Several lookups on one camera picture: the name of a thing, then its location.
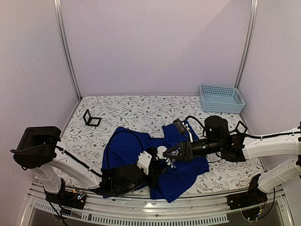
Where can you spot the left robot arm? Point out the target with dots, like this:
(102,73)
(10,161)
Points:
(41,150)

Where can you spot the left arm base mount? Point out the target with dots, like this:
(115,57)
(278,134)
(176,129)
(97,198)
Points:
(66,198)

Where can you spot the light blue plastic basket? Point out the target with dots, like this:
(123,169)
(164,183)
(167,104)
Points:
(220,99)

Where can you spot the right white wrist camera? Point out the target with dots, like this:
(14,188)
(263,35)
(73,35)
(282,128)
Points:
(183,129)

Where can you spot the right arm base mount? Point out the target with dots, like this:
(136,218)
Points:
(247,201)

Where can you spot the black brooch box silver brooch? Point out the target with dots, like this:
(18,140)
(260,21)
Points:
(240,128)

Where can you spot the floral patterned tablecloth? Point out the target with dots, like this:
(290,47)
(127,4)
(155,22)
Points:
(148,114)

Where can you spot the right aluminium frame post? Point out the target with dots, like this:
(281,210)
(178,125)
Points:
(247,43)

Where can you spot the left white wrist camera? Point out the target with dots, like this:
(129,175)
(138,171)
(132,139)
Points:
(148,161)

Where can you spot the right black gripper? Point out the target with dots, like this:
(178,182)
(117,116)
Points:
(181,147)

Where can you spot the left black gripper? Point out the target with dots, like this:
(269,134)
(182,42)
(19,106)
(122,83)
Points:
(154,173)

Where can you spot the black brooch box yellow brooch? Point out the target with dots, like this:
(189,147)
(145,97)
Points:
(91,121)

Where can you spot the aluminium frame post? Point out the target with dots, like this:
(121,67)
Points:
(65,47)
(247,43)

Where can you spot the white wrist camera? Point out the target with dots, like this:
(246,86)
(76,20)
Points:
(183,129)
(148,161)

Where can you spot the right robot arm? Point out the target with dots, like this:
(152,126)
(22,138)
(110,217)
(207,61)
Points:
(284,143)

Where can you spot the blue printed t-shirt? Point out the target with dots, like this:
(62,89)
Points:
(125,145)

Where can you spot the round light blue brooch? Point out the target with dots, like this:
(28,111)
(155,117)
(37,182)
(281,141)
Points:
(160,151)

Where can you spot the left aluminium frame post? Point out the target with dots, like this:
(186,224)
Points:
(65,47)

